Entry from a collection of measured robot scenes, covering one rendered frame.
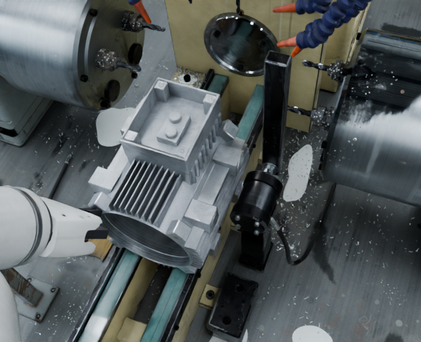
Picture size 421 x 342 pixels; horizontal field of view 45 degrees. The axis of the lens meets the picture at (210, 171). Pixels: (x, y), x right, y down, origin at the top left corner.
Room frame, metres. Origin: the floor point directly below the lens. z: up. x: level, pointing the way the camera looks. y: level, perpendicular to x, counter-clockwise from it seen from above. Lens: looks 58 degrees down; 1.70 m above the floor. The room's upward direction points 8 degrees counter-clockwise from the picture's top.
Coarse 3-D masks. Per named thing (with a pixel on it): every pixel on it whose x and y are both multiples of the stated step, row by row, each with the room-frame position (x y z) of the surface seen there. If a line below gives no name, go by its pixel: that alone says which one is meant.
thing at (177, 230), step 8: (224, 128) 0.45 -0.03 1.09; (232, 128) 0.45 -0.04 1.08; (224, 136) 0.45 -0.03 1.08; (232, 136) 0.44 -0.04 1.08; (96, 200) 0.36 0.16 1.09; (104, 200) 0.36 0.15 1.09; (96, 208) 0.35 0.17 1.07; (104, 208) 0.35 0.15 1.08; (176, 224) 0.30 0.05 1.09; (184, 224) 0.30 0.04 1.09; (168, 232) 0.30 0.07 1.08; (176, 232) 0.29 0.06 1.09; (184, 232) 0.29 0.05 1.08; (112, 240) 0.35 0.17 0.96; (176, 240) 0.29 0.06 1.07; (184, 240) 0.28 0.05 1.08; (184, 272) 0.29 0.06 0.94; (192, 272) 0.29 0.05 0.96
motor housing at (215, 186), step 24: (216, 144) 0.44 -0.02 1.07; (240, 144) 0.44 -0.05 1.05; (120, 168) 0.42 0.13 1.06; (144, 168) 0.39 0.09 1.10; (216, 168) 0.40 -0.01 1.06; (120, 192) 0.36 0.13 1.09; (144, 192) 0.35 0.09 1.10; (168, 192) 0.35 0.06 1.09; (192, 192) 0.36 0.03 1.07; (216, 192) 0.36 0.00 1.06; (120, 216) 0.38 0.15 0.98; (144, 216) 0.31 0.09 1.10; (168, 216) 0.32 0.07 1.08; (120, 240) 0.35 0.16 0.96; (144, 240) 0.35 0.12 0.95; (168, 240) 0.35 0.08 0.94; (192, 240) 0.29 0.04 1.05; (168, 264) 0.31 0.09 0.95; (192, 264) 0.29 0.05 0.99
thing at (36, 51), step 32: (0, 0) 0.73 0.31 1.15; (32, 0) 0.71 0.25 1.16; (64, 0) 0.70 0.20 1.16; (96, 0) 0.70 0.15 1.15; (0, 32) 0.69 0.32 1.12; (32, 32) 0.67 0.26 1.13; (64, 32) 0.65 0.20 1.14; (96, 32) 0.67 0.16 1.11; (128, 32) 0.74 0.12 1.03; (0, 64) 0.67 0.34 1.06; (32, 64) 0.64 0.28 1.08; (64, 64) 0.62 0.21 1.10; (96, 64) 0.64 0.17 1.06; (64, 96) 0.61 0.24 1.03; (96, 96) 0.62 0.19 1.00
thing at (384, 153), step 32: (384, 32) 0.54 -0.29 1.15; (320, 64) 0.57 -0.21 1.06; (352, 64) 0.48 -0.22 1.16; (384, 64) 0.47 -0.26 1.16; (416, 64) 0.46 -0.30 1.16; (352, 96) 0.43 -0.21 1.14; (384, 96) 0.42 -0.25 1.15; (416, 96) 0.41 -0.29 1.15; (352, 128) 0.40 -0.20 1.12; (384, 128) 0.39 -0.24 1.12; (416, 128) 0.38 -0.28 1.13; (320, 160) 0.45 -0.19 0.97; (352, 160) 0.38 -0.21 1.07; (384, 160) 0.36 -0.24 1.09; (416, 160) 0.35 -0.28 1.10; (384, 192) 0.35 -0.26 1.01; (416, 192) 0.33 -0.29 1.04
